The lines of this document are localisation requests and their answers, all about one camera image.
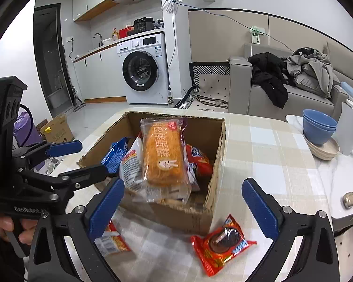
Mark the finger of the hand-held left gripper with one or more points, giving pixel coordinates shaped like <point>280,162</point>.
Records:
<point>64,147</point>
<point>85,174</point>

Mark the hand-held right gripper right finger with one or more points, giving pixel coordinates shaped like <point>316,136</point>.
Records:
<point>260,211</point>

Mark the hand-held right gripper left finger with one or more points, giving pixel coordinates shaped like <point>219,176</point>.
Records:
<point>106,208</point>

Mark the blue cookie packet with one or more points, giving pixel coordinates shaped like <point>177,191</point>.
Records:
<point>114,155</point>

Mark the white noodle snack bag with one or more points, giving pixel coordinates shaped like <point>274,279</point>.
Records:
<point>114,243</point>
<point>131,167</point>

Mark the red cookie packet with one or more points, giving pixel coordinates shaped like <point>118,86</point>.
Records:
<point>220,246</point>

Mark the brown cardboard box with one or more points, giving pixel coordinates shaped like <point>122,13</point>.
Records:
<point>176,217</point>

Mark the orange cake packet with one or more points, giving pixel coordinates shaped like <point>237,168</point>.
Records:
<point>163,158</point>

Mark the red cone snack bag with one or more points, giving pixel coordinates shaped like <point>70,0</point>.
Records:
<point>198,161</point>

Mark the person's left hand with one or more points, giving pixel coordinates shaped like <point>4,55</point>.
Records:
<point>4,224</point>

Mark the small floor cardboard box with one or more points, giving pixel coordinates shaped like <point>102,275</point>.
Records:
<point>58,130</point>

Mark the purple bag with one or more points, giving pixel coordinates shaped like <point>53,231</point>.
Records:
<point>23,129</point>

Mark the upright vacuum cleaner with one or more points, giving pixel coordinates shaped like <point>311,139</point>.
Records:
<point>78,105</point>

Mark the beige checked tablecloth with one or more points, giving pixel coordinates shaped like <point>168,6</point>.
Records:
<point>259,158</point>

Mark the white kitchen base cabinet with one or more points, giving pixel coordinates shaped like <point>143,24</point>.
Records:
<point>100,73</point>

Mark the dark glass door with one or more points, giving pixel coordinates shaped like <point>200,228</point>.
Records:
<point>47,50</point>

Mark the beige shallow bowl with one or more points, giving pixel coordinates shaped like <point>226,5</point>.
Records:
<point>326,152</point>

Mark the small round beige device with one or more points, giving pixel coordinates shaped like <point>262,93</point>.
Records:
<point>348,199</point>

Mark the white marble table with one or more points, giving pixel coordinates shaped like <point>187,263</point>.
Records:
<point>350,221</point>

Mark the kitchen faucet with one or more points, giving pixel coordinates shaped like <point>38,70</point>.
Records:
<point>101,41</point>

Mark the white washing machine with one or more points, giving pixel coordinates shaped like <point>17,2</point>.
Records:
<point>161,88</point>

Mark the small bottle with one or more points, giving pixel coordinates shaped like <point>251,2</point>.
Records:
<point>170,98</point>

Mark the white bowl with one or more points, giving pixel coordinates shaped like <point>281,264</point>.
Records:
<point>106,40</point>

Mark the white electric kettle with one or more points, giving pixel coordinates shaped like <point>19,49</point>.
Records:
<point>350,129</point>

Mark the yellow bottle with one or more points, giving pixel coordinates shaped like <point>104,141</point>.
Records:
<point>115,35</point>

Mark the grey sofa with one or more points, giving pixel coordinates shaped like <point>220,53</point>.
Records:
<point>239,88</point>

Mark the black jacket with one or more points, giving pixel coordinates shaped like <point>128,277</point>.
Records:
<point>270,85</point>

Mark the red box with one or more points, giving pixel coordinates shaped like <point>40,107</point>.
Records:
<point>126,32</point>

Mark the black pressure cooker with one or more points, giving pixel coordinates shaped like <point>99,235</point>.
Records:
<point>144,25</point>

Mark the grey jacket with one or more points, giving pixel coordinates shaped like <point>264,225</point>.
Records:
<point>311,73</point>

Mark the light blue cloth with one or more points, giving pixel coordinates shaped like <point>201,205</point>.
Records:
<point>351,89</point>

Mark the white wall socket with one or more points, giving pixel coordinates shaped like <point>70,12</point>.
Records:
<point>257,36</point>

